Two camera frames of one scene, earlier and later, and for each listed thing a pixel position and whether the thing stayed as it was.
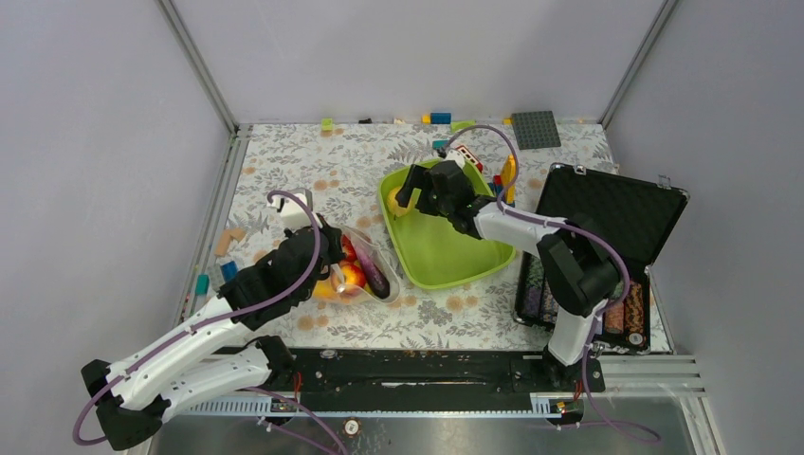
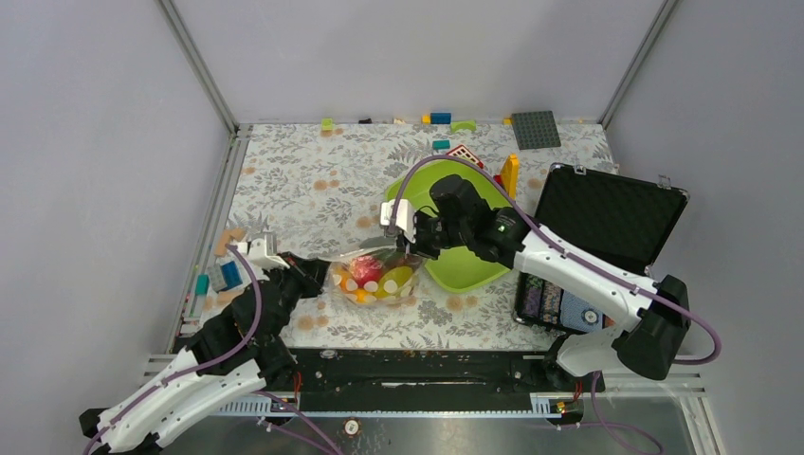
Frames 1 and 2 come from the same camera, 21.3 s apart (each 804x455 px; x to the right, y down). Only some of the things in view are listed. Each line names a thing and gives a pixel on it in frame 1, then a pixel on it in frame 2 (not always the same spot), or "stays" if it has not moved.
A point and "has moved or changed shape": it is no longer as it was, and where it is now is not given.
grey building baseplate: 536,130 stays
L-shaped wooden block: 225,237 stays
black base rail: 436,373 stays
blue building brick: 228,270 stays
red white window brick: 469,156 stays
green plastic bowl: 433,249 has moved or changed shape
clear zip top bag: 366,273 has moved or changed shape
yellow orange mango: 324,290 → 340,277
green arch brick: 456,126 stays
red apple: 354,279 → 365,268
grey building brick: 216,276 stays
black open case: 635,215 stays
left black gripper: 337,252 → 310,272
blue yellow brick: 443,118 stays
